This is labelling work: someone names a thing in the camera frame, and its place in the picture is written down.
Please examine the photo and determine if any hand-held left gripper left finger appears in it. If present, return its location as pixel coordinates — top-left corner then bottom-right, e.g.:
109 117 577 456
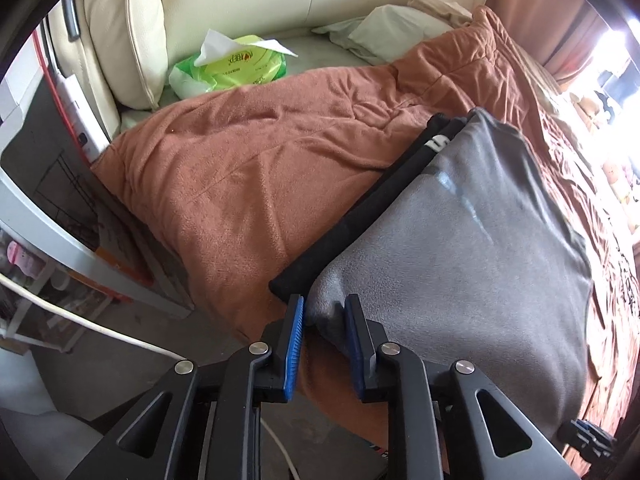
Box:
65 294 306 480

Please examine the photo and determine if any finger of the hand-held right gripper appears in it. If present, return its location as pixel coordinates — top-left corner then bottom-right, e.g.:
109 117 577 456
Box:
559 417 621 468

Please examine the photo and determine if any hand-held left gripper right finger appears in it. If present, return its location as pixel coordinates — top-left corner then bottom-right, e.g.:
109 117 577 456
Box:
344 294 576 480

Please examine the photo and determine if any grey t-shirt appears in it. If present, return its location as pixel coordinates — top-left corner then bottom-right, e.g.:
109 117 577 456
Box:
305 107 593 441

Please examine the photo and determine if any black folded printed garment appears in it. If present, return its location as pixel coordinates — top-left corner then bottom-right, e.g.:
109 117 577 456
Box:
269 114 471 301

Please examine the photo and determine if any brown blanket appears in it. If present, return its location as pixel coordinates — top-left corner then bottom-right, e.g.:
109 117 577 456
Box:
92 5 640 466

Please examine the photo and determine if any white side table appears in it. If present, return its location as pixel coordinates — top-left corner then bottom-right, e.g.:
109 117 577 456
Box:
0 162 197 356

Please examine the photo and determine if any pink bottle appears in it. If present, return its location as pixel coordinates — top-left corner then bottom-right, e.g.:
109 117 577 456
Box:
6 240 37 281

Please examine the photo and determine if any green tissue pack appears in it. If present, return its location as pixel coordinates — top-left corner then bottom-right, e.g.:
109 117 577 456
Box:
169 30 300 98

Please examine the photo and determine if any pale pillow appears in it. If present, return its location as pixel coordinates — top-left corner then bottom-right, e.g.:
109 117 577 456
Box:
312 5 473 66

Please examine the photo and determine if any window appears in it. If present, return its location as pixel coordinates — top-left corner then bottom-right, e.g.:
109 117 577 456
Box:
590 25 640 111

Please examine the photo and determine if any pink curtain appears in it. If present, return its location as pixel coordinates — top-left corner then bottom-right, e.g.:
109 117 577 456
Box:
492 0 616 86

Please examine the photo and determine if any white cable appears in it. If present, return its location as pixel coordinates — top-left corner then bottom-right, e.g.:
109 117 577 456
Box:
0 274 301 480

